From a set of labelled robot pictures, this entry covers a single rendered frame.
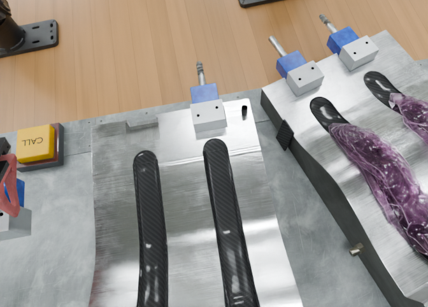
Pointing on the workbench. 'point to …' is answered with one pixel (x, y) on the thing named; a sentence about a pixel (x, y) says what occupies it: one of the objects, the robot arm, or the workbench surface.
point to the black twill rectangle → (285, 135)
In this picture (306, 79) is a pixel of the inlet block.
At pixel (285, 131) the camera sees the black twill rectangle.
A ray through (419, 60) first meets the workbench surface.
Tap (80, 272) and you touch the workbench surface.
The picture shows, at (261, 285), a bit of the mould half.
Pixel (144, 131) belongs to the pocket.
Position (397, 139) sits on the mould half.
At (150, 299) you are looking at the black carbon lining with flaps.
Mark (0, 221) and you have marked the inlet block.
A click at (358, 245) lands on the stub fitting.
